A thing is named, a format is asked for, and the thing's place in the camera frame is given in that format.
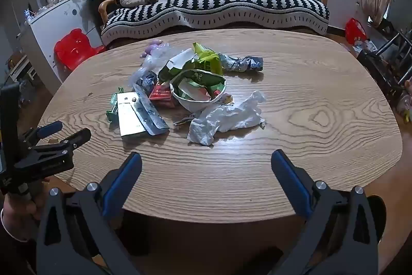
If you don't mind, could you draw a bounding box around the green white paper bowl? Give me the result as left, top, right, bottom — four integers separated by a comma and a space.
169, 69, 227, 113

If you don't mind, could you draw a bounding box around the person's left forearm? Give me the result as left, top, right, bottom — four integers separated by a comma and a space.
0, 209, 37, 275

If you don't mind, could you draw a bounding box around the dark green white packet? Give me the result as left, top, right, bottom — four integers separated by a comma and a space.
158, 49, 197, 82

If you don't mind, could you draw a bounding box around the black wooden stool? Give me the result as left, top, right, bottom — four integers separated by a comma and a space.
356, 48, 406, 102

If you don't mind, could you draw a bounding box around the metal folding frame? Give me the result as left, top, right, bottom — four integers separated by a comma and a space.
373, 25, 412, 85

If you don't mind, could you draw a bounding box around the clear plastic bag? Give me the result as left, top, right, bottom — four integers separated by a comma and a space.
129, 43, 176, 85

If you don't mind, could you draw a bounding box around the blister pack strip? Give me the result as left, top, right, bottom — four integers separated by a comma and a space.
132, 83, 170, 136

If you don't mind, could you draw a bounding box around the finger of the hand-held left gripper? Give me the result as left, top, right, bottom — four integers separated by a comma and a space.
22, 120, 64, 147
27, 128, 92, 160

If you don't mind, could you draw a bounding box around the black bin with yellow rim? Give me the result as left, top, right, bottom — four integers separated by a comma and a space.
367, 194, 387, 245

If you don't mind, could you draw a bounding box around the red packet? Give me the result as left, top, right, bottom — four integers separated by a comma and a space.
149, 83, 177, 108

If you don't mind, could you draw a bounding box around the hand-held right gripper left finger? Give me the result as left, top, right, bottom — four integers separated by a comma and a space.
35, 152, 143, 275

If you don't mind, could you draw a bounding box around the red plastic bag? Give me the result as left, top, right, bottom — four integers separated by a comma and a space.
345, 17, 368, 45

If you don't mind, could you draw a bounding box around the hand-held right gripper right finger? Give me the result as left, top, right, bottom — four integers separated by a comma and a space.
270, 149, 379, 275

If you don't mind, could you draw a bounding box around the small green wrapper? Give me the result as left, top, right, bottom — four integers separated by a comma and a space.
106, 87, 124, 124

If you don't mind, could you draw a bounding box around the white crumpled plastic bag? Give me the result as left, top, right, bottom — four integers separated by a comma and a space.
187, 90, 267, 147

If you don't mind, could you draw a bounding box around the white cabinet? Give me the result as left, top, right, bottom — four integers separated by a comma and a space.
18, 0, 104, 95

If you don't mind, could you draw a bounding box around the red plastic stool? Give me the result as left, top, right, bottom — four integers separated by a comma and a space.
54, 28, 107, 71

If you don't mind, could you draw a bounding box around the white wooden rack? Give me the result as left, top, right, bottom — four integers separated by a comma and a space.
6, 53, 36, 82

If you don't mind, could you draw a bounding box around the purple toy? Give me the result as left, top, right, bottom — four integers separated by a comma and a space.
143, 39, 163, 58

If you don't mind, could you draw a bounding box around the person's left hand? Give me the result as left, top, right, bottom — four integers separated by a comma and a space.
1, 178, 50, 241

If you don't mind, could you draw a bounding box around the pile of toys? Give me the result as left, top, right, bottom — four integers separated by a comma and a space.
394, 75, 412, 126

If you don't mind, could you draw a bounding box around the small blue white wrapper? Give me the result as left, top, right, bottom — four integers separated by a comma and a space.
135, 73, 158, 95

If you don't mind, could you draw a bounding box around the silver foil packet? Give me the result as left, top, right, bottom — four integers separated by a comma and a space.
116, 91, 152, 138

